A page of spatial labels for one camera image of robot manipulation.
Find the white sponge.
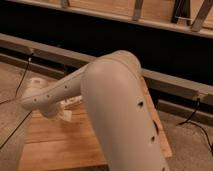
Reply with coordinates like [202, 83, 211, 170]
[59, 110, 72, 122]

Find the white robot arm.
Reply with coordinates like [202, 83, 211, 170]
[20, 50, 170, 171]

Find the small white plastic bottle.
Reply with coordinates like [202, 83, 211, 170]
[60, 95, 82, 107]

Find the wooden board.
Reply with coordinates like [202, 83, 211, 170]
[18, 81, 172, 171]

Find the wooden shelf with brackets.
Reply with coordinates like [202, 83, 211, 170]
[8, 0, 213, 39]

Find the black cable on left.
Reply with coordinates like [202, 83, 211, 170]
[0, 49, 36, 149]

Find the black cable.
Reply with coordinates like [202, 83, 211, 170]
[175, 97, 213, 158]
[0, 49, 36, 149]

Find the long metal rail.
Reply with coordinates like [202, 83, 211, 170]
[0, 34, 213, 124]

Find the black cable on right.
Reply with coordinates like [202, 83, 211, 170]
[175, 97, 213, 158]

